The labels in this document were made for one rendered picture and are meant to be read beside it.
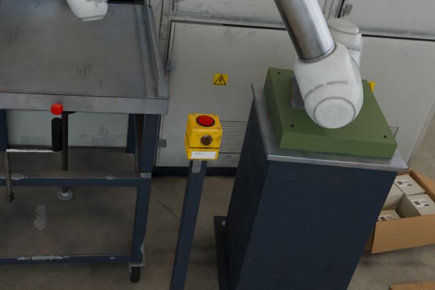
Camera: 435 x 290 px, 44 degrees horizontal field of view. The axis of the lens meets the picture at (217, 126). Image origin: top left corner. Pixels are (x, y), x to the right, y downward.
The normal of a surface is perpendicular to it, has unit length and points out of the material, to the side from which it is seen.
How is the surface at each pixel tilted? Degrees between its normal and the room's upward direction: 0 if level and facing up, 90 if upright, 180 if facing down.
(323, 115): 98
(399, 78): 90
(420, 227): 70
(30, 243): 0
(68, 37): 0
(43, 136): 90
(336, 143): 90
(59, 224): 0
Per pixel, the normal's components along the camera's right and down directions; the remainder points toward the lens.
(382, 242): 0.33, 0.31
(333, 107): -0.08, 0.71
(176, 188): 0.15, -0.82
